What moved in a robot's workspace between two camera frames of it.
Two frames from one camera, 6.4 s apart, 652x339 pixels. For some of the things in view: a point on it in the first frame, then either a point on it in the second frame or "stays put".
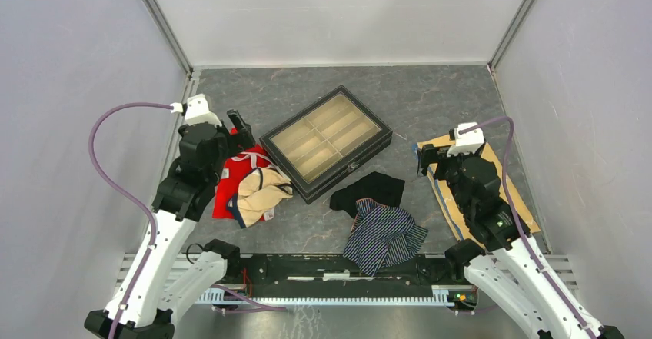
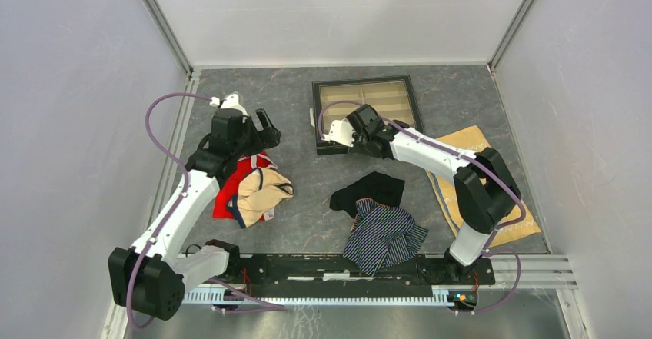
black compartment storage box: x=321 y=144 to x=333 y=99
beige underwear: x=260 y=190 stays put
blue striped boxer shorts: x=382 y=237 stays put
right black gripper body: x=448 y=166 to x=360 y=146
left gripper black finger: x=244 y=130 to x=269 y=134
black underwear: x=384 y=190 stays put
